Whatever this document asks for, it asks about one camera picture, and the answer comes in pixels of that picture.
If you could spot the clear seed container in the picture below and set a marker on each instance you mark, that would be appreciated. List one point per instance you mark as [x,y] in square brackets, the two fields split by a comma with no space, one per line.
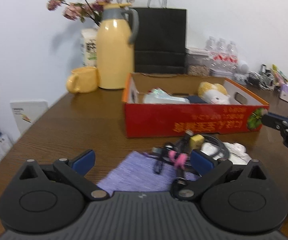
[198,65]

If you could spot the white flat box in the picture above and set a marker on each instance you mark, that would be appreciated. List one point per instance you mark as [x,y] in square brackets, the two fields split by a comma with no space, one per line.
[29,115]

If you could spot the white tissue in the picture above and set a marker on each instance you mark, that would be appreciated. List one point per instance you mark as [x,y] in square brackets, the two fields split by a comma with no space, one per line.
[236,152]

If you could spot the dried pink flower bouquet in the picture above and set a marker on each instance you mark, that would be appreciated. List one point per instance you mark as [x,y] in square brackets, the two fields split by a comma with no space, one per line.
[74,11]

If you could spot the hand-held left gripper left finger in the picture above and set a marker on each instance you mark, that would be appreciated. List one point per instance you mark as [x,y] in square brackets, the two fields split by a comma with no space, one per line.
[84,160]

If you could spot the white robot toy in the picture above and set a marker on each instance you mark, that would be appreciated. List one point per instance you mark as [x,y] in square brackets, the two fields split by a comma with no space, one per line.
[242,70]

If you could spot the white milk carton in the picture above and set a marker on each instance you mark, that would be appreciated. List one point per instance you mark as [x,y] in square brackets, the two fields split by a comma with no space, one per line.
[89,47]

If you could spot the yellow white plush toy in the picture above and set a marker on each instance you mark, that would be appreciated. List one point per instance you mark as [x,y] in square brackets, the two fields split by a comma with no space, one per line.
[213,92]

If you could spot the dark blue item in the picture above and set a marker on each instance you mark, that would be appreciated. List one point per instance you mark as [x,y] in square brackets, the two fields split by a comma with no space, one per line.
[196,99]

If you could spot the small white red box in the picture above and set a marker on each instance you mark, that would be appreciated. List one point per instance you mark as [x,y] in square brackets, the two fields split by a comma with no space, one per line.
[196,50]

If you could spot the clear plastic packet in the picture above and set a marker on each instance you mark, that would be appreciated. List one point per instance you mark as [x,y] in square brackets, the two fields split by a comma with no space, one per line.
[164,97]

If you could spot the black upright charger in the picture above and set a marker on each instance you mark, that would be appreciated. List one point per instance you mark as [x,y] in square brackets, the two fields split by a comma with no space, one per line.
[263,68]

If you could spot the yellow mug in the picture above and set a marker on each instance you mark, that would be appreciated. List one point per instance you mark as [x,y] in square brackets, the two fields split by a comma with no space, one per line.
[85,80]

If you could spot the black paper bag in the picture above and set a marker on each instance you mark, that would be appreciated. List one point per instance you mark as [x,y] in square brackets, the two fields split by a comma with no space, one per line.
[159,37]

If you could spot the purple cloth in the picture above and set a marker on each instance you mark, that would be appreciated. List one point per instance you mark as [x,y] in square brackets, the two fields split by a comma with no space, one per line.
[134,175]

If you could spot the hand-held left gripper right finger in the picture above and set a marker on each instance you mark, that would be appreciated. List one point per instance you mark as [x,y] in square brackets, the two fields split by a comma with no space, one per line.
[201,161]

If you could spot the yellow thermos jug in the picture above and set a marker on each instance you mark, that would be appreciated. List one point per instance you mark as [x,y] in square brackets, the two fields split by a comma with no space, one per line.
[114,52]

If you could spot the small yellow box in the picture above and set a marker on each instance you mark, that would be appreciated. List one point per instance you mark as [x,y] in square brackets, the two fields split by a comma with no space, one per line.
[196,141]

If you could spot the grey tin box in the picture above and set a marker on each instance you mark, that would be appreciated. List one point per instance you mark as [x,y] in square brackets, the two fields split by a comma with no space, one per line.
[221,73]

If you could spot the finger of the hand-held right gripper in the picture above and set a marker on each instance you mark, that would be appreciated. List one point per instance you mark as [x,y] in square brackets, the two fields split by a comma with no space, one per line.
[271,121]

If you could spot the red orange cardboard box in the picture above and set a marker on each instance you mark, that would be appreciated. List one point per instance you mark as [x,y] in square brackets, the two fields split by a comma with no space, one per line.
[159,120]

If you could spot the colourful snack packet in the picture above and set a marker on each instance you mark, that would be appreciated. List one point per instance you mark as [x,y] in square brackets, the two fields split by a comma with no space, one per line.
[280,73]

